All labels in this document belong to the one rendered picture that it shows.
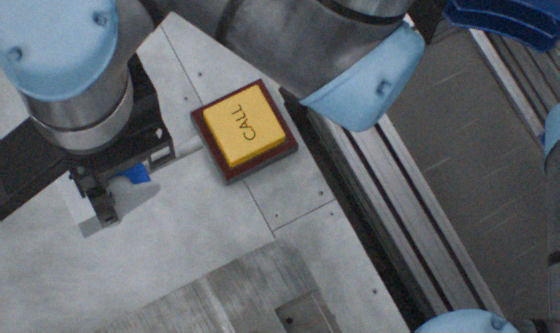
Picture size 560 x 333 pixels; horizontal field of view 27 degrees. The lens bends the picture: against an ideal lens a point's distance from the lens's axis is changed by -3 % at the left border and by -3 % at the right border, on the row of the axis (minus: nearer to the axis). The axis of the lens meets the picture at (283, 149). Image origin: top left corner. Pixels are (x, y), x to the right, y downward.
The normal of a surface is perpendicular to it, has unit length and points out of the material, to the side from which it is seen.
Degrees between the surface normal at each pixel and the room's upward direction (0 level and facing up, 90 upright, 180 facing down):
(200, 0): 55
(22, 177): 28
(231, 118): 0
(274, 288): 0
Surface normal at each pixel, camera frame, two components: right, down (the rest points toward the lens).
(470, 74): 0.04, -0.29
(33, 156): -0.41, -0.10
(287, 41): -0.54, 0.32
